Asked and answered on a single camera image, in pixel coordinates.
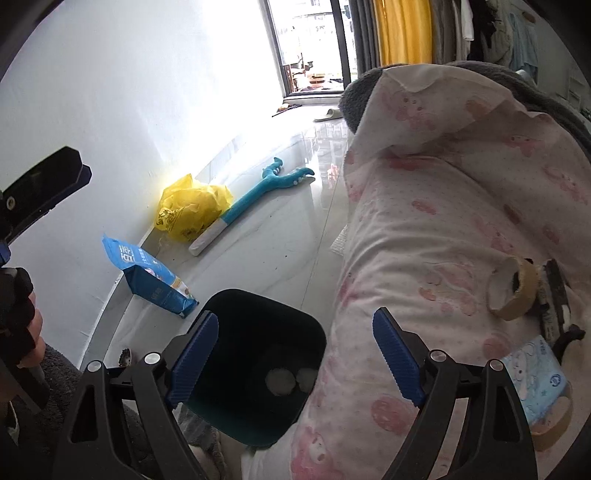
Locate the grey curtain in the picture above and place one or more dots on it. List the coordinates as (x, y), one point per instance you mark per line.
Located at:
(441, 27)
(364, 37)

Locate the light blue tissue pack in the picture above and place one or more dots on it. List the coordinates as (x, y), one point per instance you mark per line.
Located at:
(535, 378)

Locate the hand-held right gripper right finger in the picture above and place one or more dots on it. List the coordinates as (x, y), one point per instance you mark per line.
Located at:
(397, 360)

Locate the blue snack packet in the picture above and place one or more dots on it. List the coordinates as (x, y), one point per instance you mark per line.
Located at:
(147, 281)

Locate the grey fleece blanket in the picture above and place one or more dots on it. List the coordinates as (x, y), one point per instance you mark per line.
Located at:
(355, 101)

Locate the yellow plastic bag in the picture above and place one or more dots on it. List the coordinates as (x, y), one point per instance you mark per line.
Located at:
(189, 207)

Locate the dark hanging clothes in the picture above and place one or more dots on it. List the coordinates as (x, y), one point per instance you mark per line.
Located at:
(489, 27)

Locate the yellow curtain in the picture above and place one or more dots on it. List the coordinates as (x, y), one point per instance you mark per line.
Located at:
(401, 32)

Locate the beige tape roll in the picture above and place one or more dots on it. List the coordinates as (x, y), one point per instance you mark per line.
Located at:
(554, 427)
(524, 286)

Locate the white metal rack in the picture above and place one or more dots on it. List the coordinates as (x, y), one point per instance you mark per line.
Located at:
(577, 92)

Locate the beige slipper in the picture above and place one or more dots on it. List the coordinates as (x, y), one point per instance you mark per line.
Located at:
(328, 115)

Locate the dark plastic waste bin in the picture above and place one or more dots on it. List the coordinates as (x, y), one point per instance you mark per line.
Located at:
(240, 332)

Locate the teal and white grabber toy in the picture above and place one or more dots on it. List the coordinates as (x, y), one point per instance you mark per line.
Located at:
(240, 205)

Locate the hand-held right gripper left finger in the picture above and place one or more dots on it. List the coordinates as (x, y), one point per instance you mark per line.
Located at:
(194, 355)

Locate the white foam wrap sheet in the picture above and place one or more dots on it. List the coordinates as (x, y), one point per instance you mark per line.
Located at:
(340, 241)

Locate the pink printed blanket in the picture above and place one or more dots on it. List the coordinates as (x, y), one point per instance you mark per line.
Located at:
(438, 207)

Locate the dark sliding door frame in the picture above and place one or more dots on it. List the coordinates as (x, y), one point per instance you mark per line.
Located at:
(344, 46)

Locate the black tissue pack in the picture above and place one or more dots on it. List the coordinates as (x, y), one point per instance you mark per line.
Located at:
(551, 295)

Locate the person's left hand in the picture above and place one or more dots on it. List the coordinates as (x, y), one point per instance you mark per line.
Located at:
(33, 337)

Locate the white hanging shirt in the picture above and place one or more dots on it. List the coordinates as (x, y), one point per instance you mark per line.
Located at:
(461, 18)

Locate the light blue hanging shirt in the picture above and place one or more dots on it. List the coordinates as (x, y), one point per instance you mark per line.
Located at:
(524, 41)

